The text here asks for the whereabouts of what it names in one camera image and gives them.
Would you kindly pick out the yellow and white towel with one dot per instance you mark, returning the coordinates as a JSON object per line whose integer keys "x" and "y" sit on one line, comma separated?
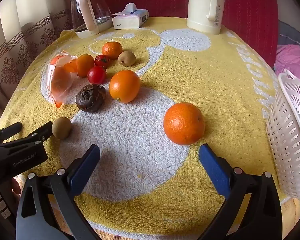
{"x": 215, "y": 67}

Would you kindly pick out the large dimpled orange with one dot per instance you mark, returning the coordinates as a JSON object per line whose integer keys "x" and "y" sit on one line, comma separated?
{"x": 184, "y": 123}

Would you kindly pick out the tangerine with stem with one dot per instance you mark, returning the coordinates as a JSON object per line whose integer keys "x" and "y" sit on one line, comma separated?
{"x": 111, "y": 50}

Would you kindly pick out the cream thermos jug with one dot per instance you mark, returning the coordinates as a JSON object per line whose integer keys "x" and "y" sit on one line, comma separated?
{"x": 198, "y": 7}

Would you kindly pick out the smooth round orange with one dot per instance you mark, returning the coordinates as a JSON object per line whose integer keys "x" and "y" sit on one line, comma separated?
{"x": 124, "y": 86}

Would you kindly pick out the red tomato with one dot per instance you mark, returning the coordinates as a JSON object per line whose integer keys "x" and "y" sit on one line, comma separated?
{"x": 96, "y": 75}
{"x": 102, "y": 61}

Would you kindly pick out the grey bed headboard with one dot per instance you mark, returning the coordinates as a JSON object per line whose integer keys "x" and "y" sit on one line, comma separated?
{"x": 290, "y": 33}

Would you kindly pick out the dark brown mangosteen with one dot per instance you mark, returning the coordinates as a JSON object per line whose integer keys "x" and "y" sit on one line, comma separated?
{"x": 90, "y": 98}

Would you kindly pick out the pink dotted blanket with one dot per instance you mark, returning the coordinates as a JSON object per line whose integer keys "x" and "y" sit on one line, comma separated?
{"x": 295, "y": 57}

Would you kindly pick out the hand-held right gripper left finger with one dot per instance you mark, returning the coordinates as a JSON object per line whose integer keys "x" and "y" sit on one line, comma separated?
{"x": 85, "y": 170}

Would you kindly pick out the brown kiwi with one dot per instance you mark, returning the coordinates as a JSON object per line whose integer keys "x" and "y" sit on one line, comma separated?
{"x": 127, "y": 58}
{"x": 62, "y": 128}

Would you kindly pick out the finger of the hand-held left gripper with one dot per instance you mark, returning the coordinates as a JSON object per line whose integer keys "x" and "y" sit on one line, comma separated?
{"x": 7, "y": 132}
{"x": 40, "y": 133}

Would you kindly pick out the white plastic basket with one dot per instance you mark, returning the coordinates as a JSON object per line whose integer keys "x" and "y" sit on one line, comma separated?
{"x": 290, "y": 135}

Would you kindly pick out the patterned beige curtain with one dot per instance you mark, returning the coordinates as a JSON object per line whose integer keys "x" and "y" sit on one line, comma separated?
{"x": 27, "y": 37}

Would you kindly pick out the plastic bag of tangerines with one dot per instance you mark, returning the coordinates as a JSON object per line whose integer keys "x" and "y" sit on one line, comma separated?
{"x": 58, "y": 80}

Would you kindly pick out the person's left hand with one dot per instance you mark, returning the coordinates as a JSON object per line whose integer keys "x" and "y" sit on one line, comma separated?
{"x": 16, "y": 187}

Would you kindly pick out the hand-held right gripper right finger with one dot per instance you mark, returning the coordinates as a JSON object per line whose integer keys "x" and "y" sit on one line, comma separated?
{"x": 215, "y": 170}

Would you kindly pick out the white tissue pack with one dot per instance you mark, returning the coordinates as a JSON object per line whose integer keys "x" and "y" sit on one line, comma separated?
{"x": 130, "y": 21}

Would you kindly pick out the small yellowish orange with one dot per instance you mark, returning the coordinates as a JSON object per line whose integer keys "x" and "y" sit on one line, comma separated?
{"x": 85, "y": 65}

